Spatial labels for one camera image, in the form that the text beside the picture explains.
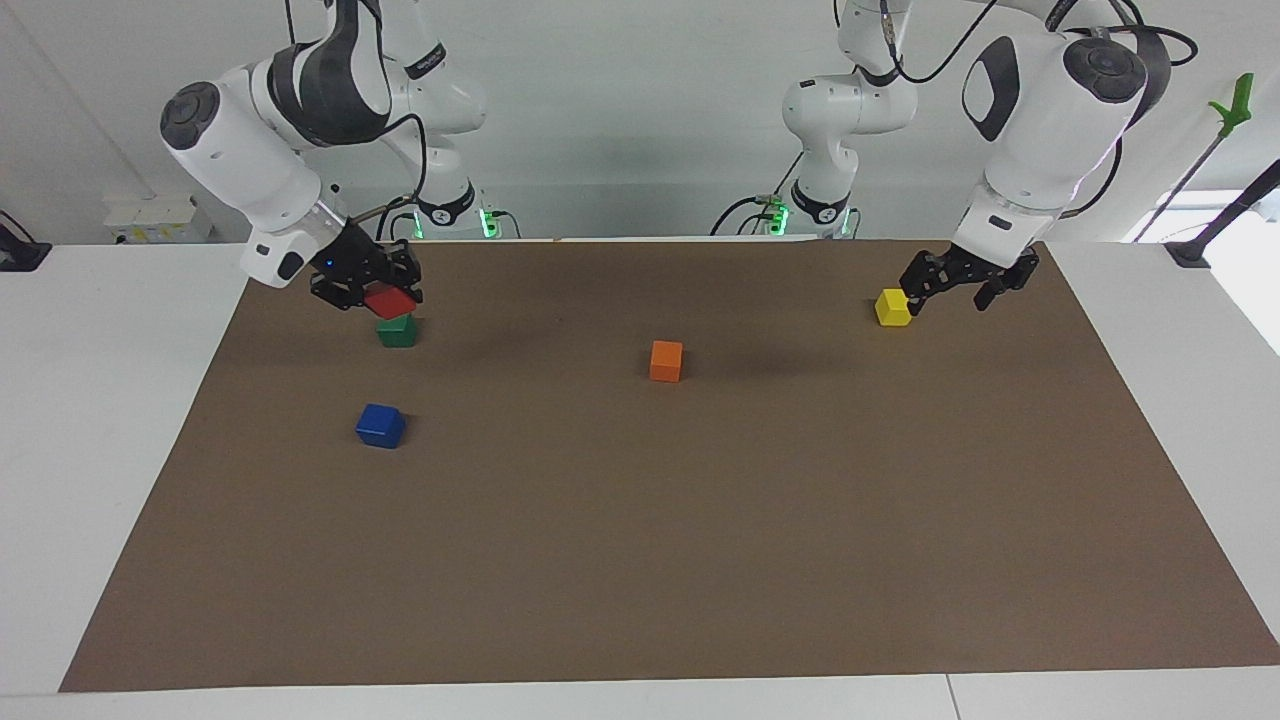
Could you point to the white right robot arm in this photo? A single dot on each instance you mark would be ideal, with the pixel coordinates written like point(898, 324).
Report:
point(250, 150)

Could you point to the orange wooden block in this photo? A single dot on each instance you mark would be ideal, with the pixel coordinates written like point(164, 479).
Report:
point(666, 361)

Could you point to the green wooden block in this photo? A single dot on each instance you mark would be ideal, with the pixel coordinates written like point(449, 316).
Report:
point(396, 333)

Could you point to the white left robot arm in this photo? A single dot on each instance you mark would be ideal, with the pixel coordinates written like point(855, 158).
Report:
point(1040, 130)

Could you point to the black pole with base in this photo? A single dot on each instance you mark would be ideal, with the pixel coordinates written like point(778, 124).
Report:
point(1225, 215)

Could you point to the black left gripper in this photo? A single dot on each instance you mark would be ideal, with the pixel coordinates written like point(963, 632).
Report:
point(990, 272)

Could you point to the white box with yellow label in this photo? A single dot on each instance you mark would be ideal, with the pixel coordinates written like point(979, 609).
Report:
point(155, 220)

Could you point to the red wooden block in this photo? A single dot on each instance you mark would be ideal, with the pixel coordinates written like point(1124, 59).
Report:
point(390, 302)

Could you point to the brown paper table mat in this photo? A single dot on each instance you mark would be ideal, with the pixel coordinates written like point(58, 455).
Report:
point(640, 520)

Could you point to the green-tipped grey stick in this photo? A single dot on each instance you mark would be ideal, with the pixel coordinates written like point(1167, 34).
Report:
point(1235, 105)

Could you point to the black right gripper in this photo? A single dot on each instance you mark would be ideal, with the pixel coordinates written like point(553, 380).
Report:
point(355, 262)

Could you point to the black clamp mount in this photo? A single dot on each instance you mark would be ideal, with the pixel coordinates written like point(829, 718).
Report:
point(22, 255)

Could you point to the blue wooden block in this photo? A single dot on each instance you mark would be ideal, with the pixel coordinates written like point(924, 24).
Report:
point(380, 426)

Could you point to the yellow wooden block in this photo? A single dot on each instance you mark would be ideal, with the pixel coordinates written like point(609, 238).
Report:
point(892, 308)

